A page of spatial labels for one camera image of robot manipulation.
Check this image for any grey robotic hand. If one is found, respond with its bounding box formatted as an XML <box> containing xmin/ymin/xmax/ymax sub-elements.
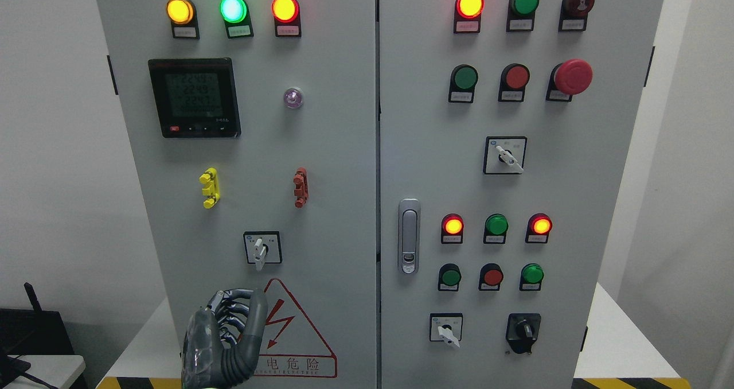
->
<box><xmin>181</xmin><ymin>288</ymin><xmax>268</xmax><ymax>388</ymax></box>

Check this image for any small clear purple lamp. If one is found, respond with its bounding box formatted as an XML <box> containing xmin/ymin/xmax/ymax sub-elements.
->
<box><xmin>283</xmin><ymin>87</ymin><xmax>304</xmax><ymax>109</ymax></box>

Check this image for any red push button lower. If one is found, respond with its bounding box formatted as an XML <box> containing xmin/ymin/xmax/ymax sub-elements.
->
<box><xmin>478</xmin><ymin>263</ymin><xmax>504</xmax><ymax>291</ymax></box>

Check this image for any grey right cabinet door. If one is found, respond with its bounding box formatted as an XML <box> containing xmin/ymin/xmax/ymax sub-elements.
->
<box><xmin>378</xmin><ymin>0</ymin><xmax>663</xmax><ymax>388</ymax></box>

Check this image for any silver cabinet door handle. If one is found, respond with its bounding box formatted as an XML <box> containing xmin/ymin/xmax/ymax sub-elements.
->
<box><xmin>398</xmin><ymin>198</ymin><xmax>420</xmax><ymax>274</ymax></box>

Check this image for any red emergency stop mushroom button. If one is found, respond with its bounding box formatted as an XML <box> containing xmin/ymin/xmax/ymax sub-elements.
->
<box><xmin>545</xmin><ymin>58</ymin><xmax>594</xmax><ymax>103</ymax></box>

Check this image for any black digital power meter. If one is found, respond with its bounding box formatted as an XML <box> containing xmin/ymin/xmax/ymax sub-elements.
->
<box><xmin>149</xmin><ymin>57</ymin><xmax>241</xmax><ymax>138</ymax></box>

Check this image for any red lit indicator light left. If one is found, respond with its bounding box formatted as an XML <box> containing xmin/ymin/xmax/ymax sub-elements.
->
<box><xmin>272</xmin><ymin>0</ymin><xmax>302</xmax><ymax>38</ymax></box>

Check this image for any red lit indicator middle right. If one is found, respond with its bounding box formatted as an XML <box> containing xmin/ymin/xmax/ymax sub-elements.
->
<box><xmin>525</xmin><ymin>213</ymin><xmax>553</xmax><ymax>244</ymax></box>

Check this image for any grey cabinet door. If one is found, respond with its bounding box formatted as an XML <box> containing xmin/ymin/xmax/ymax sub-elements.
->
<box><xmin>378</xmin><ymin>0</ymin><xmax>663</xmax><ymax>388</ymax></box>
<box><xmin>97</xmin><ymin>0</ymin><xmax>378</xmax><ymax>388</ymax></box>

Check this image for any green indicator light top right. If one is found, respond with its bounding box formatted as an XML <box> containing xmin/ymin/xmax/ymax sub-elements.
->
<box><xmin>506</xmin><ymin>0</ymin><xmax>540</xmax><ymax>33</ymax></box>

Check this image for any green push button lower right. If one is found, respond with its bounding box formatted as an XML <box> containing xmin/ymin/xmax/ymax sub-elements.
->
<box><xmin>519</xmin><ymin>263</ymin><xmax>545</xmax><ymax>291</ymax></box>

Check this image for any dark red buzzer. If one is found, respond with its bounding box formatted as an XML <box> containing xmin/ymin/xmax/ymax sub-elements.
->
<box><xmin>558</xmin><ymin>0</ymin><xmax>595</xmax><ymax>32</ymax></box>

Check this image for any red push button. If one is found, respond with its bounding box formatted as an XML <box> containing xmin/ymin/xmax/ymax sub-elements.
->
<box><xmin>498</xmin><ymin>63</ymin><xmax>530</xmax><ymax>103</ymax></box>
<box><xmin>478</xmin><ymin>263</ymin><xmax>504</xmax><ymax>291</ymax></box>

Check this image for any white side table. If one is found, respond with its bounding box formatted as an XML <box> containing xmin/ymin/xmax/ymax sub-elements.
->
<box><xmin>18</xmin><ymin>355</ymin><xmax>88</xmax><ymax>388</ymax></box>

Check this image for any green push button lower left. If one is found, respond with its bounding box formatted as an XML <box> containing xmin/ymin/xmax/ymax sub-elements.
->
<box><xmin>437</xmin><ymin>263</ymin><xmax>462</xmax><ymax>291</ymax></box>

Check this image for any white rotary selector switch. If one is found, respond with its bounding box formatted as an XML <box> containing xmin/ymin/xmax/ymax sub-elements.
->
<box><xmin>483</xmin><ymin>136</ymin><xmax>528</xmax><ymax>175</ymax></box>
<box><xmin>430</xmin><ymin>312</ymin><xmax>463</xmax><ymax>349</ymax></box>
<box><xmin>243</xmin><ymin>231</ymin><xmax>283</xmax><ymax>272</ymax></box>

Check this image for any green push button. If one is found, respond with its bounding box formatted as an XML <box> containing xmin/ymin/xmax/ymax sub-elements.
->
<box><xmin>519</xmin><ymin>263</ymin><xmax>545</xmax><ymax>291</ymax></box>
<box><xmin>448</xmin><ymin>64</ymin><xmax>479</xmax><ymax>103</ymax></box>
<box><xmin>437</xmin><ymin>263</ymin><xmax>462</xmax><ymax>291</ymax></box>

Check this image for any red lit indicator top right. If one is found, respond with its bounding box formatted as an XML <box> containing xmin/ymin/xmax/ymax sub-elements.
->
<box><xmin>454</xmin><ymin>0</ymin><xmax>485</xmax><ymax>34</ymax></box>

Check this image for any white platform base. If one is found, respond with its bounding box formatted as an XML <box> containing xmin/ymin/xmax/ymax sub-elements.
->
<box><xmin>99</xmin><ymin>285</ymin><xmax>690</xmax><ymax>388</ymax></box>

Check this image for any red electric hazard warning sticker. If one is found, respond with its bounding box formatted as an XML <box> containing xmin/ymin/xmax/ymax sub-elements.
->
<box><xmin>255</xmin><ymin>278</ymin><xmax>338</xmax><ymax>379</ymax></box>

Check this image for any green push button upper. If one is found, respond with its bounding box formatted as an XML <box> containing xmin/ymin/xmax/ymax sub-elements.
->
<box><xmin>448</xmin><ymin>64</ymin><xmax>479</xmax><ymax>103</ymax></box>

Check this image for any green indicator light middle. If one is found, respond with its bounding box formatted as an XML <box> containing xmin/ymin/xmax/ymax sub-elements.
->
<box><xmin>483</xmin><ymin>213</ymin><xmax>509</xmax><ymax>244</ymax></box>

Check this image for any red plastic terminal clip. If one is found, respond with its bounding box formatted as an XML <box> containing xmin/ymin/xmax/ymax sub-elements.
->
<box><xmin>292</xmin><ymin>167</ymin><xmax>309</xmax><ymax>209</ymax></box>

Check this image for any red push button upper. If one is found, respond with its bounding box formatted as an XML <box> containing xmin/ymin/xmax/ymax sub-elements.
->
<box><xmin>498</xmin><ymin>63</ymin><xmax>530</xmax><ymax>103</ymax></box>

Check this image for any green lit indicator light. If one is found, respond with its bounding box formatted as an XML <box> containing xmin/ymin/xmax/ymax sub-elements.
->
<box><xmin>218</xmin><ymin>0</ymin><xmax>253</xmax><ymax>39</ymax></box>

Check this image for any yellow indicator light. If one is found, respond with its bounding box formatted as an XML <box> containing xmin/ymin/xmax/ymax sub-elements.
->
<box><xmin>166</xmin><ymin>0</ymin><xmax>200</xmax><ymax>40</ymax></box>

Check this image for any red lit indicator middle left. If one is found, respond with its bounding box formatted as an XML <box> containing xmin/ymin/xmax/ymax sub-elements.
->
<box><xmin>440</xmin><ymin>213</ymin><xmax>464</xmax><ymax>244</ymax></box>

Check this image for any black rotary knob switch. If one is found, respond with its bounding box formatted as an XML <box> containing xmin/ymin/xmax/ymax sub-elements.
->
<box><xmin>505</xmin><ymin>313</ymin><xmax>542</xmax><ymax>354</ymax></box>

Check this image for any black router with antenna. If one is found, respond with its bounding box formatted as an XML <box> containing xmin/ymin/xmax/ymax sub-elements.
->
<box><xmin>1</xmin><ymin>282</ymin><xmax>75</xmax><ymax>355</ymax></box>

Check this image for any yellow plastic terminal clip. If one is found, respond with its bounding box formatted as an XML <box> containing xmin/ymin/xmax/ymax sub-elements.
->
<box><xmin>199</xmin><ymin>168</ymin><xmax>221</xmax><ymax>209</ymax></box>

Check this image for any grey left cabinet door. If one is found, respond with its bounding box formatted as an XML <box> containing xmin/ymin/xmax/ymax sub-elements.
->
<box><xmin>97</xmin><ymin>0</ymin><xmax>378</xmax><ymax>388</ymax></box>

